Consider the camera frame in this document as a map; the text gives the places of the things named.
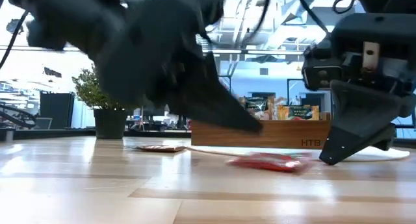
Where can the green potted plant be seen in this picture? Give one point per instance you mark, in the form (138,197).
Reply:
(110,123)

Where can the wooden tea organizer box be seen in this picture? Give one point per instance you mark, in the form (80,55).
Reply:
(276,134)

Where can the black background robot arm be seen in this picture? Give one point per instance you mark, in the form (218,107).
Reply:
(22,115)

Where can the black room partition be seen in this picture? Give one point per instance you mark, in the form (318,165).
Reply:
(57,110)

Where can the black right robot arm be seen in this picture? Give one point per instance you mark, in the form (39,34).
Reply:
(383,0)

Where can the white round woven placemat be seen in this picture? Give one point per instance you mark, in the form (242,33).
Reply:
(373,156)

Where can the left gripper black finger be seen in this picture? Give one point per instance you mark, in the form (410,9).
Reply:
(214,104)

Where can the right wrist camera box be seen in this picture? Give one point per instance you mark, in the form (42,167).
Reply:
(321,74)

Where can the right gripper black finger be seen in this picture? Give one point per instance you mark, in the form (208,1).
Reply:
(357,120)
(408,107)

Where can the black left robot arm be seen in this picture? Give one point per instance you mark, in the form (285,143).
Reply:
(65,16)

